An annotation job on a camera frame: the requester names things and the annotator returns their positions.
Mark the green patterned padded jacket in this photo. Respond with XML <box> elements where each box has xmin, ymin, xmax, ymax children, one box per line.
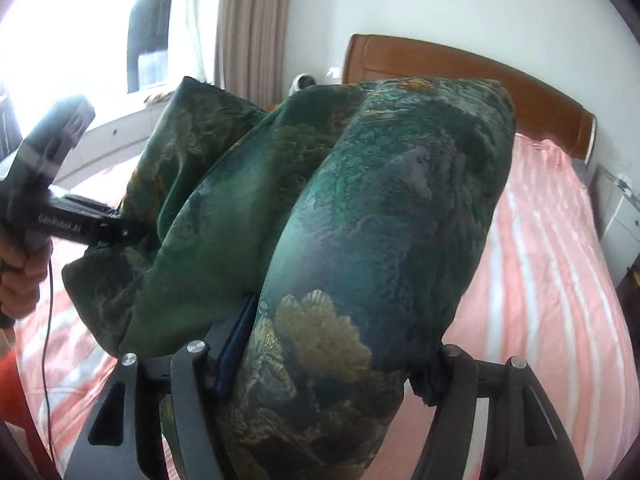
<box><xmin>62</xmin><ymin>77</ymin><xmax>515</xmax><ymax>479</ymax></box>

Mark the person's left hand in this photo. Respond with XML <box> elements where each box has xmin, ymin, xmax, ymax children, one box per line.
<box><xmin>1</xmin><ymin>226</ymin><xmax>52</xmax><ymax>320</ymax></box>

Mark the white window bench cabinet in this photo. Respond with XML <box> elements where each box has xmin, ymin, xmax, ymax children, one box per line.
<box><xmin>54</xmin><ymin>103</ymin><xmax>167</xmax><ymax>188</ymax></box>

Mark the orange fuzzy garment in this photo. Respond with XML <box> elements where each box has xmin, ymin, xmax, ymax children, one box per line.
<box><xmin>0</xmin><ymin>350</ymin><xmax>60</xmax><ymax>479</ymax></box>

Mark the pink striped bed sheet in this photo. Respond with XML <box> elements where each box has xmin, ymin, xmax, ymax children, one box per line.
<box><xmin>14</xmin><ymin>136</ymin><xmax>639</xmax><ymax>479</ymax></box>

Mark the white bedside drawer cabinet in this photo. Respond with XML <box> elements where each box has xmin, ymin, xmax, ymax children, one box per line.
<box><xmin>589</xmin><ymin>165</ymin><xmax>640</xmax><ymax>287</ymax></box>

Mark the white round fan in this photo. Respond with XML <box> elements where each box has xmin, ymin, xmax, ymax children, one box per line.
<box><xmin>288</xmin><ymin>74</ymin><xmax>318</xmax><ymax>96</ymax></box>

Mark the beige curtain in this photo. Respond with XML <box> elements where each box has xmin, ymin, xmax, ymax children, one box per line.
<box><xmin>215</xmin><ymin>0</ymin><xmax>290</xmax><ymax>108</ymax></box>

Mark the wooden headboard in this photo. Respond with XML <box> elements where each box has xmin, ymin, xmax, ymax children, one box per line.
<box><xmin>342</xmin><ymin>32</ymin><xmax>598</xmax><ymax>165</ymax></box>

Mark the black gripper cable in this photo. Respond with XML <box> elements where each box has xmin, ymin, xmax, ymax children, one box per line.
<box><xmin>40</xmin><ymin>257</ymin><xmax>58</xmax><ymax>466</ymax></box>

